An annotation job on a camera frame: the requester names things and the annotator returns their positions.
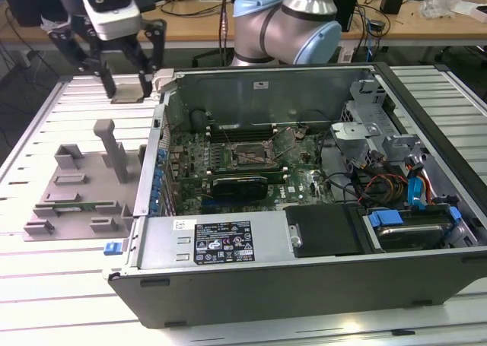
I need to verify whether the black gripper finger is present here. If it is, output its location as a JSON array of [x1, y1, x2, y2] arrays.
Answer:
[[125, 17, 169, 99], [47, 28, 117, 99]]

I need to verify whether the silver CPU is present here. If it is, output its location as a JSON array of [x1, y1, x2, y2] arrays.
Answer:
[[110, 82, 146, 104]]

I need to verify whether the thin metal locking lever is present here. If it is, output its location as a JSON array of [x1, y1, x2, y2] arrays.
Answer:
[[222, 129, 240, 154], [237, 151, 275, 165]]

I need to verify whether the metal socket cover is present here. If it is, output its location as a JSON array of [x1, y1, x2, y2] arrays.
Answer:
[[266, 128, 301, 163]]

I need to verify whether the CPU socket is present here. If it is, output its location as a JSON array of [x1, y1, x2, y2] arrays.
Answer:
[[227, 139, 278, 171]]

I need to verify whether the wooden workbench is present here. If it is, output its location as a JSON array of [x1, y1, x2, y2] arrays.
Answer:
[[0, 0, 487, 77]]

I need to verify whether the crumpled white paper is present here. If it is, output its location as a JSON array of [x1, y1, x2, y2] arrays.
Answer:
[[40, 17, 69, 36]]

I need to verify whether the grey plastic case latch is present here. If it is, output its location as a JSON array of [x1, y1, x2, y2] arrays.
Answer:
[[151, 68, 180, 96]]

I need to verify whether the large black computer tower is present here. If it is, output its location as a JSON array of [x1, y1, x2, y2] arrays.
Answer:
[[0, 0, 73, 28]]

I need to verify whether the grey parts rack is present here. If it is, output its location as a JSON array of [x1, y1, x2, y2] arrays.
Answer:
[[23, 118, 148, 243]]

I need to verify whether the black graphics card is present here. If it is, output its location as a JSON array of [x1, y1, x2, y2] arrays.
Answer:
[[210, 174, 269, 202]]

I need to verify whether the narrow black box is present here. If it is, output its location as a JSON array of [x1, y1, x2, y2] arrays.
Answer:
[[335, 0, 361, 34]]

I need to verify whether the green motherboard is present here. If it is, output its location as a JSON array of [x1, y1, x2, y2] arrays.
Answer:
[[163, 123, 333, 216]]

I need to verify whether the silver power supply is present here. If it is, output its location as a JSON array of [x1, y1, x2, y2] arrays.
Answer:
[[135, 208, 296, 270]]

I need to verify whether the silver metal drive cage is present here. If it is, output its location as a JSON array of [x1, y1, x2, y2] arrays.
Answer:
[[329, 78, 431, 172]]

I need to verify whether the black drive cover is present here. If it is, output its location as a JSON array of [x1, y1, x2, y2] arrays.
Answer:
[[284, 203, 368, 259]]

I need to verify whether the clear plastic bag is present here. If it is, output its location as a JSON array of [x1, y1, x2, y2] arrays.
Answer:
[[420, 0, 457, 20]]

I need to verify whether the hard disk in blue carrier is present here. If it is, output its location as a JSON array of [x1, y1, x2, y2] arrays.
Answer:
[[363, 207, 463, 252]]

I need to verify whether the black camera cable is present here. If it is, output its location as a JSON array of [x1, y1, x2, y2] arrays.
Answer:
[[132, 0, 237, 13]]

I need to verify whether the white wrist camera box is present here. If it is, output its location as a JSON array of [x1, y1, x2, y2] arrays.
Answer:
[[81, 0, 142, 42]]

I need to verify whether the yellow red wire bundle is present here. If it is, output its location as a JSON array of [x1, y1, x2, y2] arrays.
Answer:
[[359, 173, 410, 205]]

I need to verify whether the blue flat cable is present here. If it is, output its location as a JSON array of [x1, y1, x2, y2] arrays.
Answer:
[[405, 154, 433, 212]]

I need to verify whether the orange flat cable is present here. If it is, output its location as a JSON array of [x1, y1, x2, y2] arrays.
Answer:
[[424, 167, 438, 207]]

